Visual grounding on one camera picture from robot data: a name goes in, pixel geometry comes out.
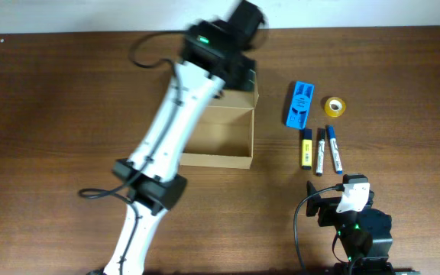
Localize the brown cardboard box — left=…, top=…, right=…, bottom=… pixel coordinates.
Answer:
left=180, top=72, right=259, bottom=170

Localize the blue whiteboard duster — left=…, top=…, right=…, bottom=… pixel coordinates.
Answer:
left=285, top=81, right=315, bottom=130

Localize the yellow highlighter black cap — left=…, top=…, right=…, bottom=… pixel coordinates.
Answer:
left=301, top=128, right=312, bottom=170

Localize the black whiteboard marker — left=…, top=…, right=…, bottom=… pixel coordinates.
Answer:
left=315, top=128, right=325, bottom=176

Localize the yellow tape roll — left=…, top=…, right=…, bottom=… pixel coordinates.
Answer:
left=324, top=97, right=346, bottom=118

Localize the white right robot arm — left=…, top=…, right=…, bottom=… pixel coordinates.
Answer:
left=306, top=181, right=418, bottom=275

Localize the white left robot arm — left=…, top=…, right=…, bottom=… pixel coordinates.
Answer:
left=78, top=1, right=266, bottom=275

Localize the blue whiteboard marker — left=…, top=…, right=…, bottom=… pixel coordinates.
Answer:
left=327, top=125, right=343, bottom=174

